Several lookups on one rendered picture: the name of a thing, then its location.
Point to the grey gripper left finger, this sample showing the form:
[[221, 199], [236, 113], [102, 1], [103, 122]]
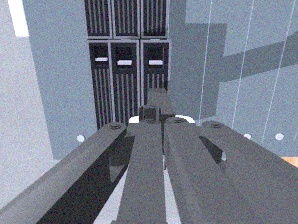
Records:
[[75, 190]]

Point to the dark grey rack frame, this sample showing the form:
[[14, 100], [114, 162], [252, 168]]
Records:
[[232, 61]]

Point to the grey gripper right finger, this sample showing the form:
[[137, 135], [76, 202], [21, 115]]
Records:
[[209, 190]]

